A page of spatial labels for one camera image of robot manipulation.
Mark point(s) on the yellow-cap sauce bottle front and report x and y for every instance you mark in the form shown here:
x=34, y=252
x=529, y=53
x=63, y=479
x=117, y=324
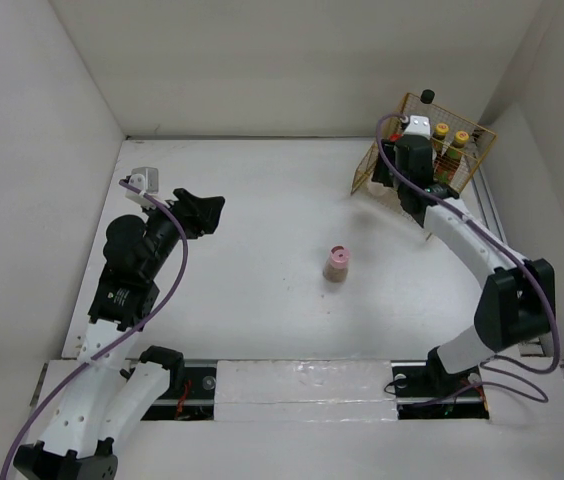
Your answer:
x=448, y=162

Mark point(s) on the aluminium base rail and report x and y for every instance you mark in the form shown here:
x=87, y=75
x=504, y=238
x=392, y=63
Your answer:
x=312, y=391

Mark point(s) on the yellow-cap sauce bottle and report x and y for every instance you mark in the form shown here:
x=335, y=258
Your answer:
x=438, y=136
x=448, y=162

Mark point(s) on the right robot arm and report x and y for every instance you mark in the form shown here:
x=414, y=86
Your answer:
x=517, y=301

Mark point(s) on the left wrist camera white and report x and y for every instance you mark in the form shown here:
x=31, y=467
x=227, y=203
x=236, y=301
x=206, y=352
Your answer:
x=141, y=181

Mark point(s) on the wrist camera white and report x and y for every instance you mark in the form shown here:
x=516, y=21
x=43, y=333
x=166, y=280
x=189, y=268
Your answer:
x=417, y=125
x=141, y=181

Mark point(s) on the yellow-cap beige jar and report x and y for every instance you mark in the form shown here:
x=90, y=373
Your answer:
x=377, y=189

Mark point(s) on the tall black-cap glass bottle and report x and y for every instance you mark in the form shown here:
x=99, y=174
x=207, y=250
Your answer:
x=427, y=96

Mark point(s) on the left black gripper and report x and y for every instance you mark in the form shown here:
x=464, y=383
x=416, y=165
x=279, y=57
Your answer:
x=208, y=209

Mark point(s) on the pink-cap spice jar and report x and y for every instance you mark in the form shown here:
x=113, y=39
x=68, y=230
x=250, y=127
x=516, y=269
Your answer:
x=337, y=264

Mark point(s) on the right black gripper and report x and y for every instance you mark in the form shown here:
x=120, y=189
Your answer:
x=381, y=171

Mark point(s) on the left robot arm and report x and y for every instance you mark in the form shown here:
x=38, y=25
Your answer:
x=100, y=403

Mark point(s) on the yellow wire basket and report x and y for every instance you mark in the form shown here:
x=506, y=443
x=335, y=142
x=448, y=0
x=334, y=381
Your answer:
x=481, y=140

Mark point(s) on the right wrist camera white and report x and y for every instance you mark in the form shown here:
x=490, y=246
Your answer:
x=417, y=125

